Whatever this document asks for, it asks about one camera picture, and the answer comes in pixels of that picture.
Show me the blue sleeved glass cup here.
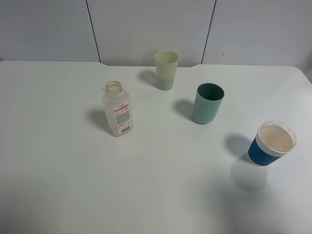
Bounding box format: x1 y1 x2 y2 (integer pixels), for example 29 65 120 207
247 121 296 167

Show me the pale yellow plastic cup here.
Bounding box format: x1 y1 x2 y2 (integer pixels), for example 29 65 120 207
155 51 179 91

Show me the teal plastic cup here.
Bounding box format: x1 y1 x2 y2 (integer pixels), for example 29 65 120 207
192 83 225 124

